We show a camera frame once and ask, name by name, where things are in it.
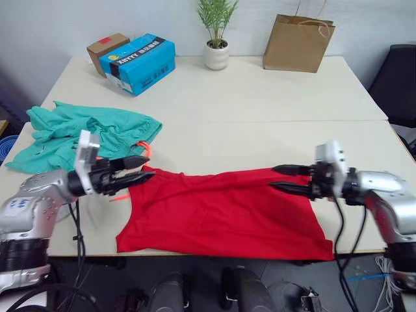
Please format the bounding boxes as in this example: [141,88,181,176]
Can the dark rounded shape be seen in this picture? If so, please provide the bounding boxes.
[151,270,190,312]

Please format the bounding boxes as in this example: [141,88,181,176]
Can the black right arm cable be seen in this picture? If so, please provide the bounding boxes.
[333,191,369,312]

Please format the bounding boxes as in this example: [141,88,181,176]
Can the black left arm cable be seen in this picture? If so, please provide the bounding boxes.
[67,200,88,289]

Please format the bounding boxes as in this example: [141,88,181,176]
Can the black office chair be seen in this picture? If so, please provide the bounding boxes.
[368,44,416,128]

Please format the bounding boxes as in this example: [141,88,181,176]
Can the red t-shirt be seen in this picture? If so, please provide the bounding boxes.
[116,164,335,262]

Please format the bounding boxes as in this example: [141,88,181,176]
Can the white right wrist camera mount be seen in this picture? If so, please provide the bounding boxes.
[315,140,350,200]

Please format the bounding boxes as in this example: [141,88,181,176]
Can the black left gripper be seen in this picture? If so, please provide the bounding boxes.
[87,155,157,198]

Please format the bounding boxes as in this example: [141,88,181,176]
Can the brown cardboard box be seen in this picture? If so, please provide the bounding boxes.
[86,32,131,79]

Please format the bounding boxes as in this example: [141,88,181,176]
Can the green shorts with orange drawstring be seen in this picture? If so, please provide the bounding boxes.
[4,100,164,203]

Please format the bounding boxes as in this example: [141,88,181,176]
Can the blue printed cardboard box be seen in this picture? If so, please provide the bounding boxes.
[98,32,177,98]

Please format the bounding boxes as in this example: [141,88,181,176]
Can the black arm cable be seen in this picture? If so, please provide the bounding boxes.
[333,191,369,312]
[67,200,88,289]

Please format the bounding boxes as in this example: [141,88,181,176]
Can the blue zip tie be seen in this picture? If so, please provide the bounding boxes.
[345,272,391,283]

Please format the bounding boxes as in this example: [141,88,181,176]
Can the green plant in white pot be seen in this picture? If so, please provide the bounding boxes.
[196,0,240,70]

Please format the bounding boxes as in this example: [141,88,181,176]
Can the blue round plastic object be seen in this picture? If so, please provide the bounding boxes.
[0,134,19,166]

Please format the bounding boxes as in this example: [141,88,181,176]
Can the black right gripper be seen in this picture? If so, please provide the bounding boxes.
[268,162,336,202]

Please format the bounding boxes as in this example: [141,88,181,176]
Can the brown paper bag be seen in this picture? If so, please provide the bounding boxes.
[262,0,337,74]

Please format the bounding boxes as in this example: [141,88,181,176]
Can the white cable bundle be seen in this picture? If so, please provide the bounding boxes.
[374,254,404,312]

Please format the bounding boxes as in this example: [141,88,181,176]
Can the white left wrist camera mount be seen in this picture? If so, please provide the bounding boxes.
[73,129,101,196]

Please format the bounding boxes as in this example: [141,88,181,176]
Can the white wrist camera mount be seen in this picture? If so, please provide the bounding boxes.
[315,140,350,200]
[73,129,101,196]

